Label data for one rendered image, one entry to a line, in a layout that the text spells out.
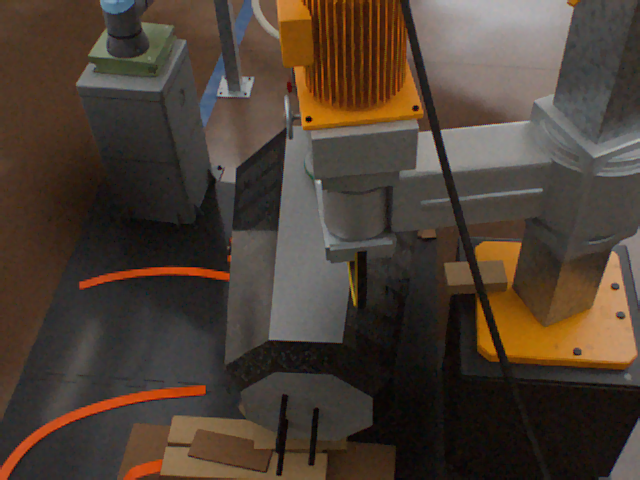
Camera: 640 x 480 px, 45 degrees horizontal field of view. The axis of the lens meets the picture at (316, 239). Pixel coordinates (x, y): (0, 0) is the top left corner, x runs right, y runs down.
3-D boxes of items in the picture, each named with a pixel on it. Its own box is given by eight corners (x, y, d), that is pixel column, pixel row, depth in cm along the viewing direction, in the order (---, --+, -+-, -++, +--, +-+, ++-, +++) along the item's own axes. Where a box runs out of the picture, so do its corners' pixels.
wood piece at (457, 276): (500, 269, 270) (502, 259, 266) (506, 291, 263) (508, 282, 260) (442, 272, 270) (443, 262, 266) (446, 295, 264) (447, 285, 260)
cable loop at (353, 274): (367, 322, 241) (367, 254, 218) (356, 323, 241) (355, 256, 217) (357, 265, 257) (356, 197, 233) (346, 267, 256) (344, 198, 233)
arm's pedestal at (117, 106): (107, 224, 403) (59, 90, 340) (138, 160, 435) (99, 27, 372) (199, 234, 395) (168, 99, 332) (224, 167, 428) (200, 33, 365)
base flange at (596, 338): (613, 253, 277) (616, 244, 274) (636, 371, 245) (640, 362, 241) (473, 247, 283) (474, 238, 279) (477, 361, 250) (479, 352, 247)
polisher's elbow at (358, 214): (384, 190, 230) (385, 139, 215) (395, 238, 217) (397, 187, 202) (320, 197, 229) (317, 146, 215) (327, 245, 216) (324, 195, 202)
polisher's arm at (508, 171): (617, 150, 238) (638, 83, 219) (662, 232, 215) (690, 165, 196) (375, 175, 235) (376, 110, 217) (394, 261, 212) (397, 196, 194)
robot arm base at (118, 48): (100, 56, 341) (95, 36, 334) (114, 32, 354) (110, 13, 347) (142, 60, 339) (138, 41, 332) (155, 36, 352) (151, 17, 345)
